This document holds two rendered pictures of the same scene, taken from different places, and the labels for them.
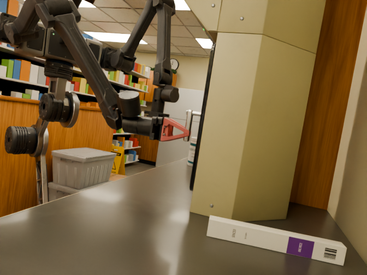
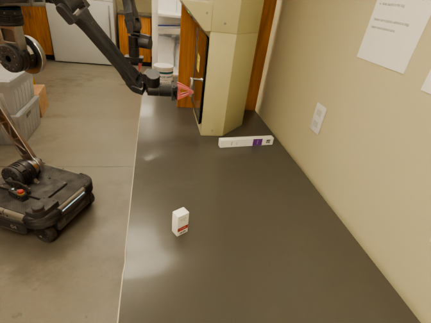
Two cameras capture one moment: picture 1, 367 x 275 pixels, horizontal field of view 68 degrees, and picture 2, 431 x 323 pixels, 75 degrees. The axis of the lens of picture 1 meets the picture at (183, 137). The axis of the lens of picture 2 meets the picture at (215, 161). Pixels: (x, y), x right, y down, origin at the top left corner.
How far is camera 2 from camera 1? 76 cm
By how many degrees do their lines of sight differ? 40
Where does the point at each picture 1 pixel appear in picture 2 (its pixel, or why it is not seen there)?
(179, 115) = not seen: outside the picture
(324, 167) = (254, 86)
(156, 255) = (212, 163)
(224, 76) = (215, 59)
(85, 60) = (109, 49)
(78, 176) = (8, 102)
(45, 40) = not seen: outside the picture
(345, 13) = not seen: outside the picture
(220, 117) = (215, 84)
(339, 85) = (263, 35)
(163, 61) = (133, 10)
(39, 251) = (174, 177)
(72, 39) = (95, 32)
